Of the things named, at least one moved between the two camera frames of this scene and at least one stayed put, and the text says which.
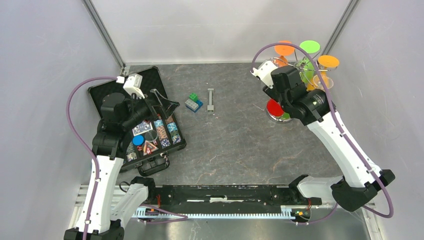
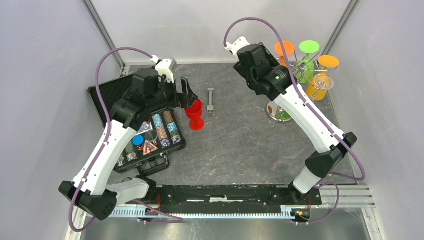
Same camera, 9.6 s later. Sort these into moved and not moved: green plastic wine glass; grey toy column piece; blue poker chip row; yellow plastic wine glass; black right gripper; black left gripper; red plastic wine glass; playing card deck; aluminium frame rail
Moved: black right gripper; black left gripper; red plastic wine glass
Not moved: yellow plastic wine glass; grey toy column piece; aluminium frame rail; green plastic wine glass; blue poker chip row; playing card deck
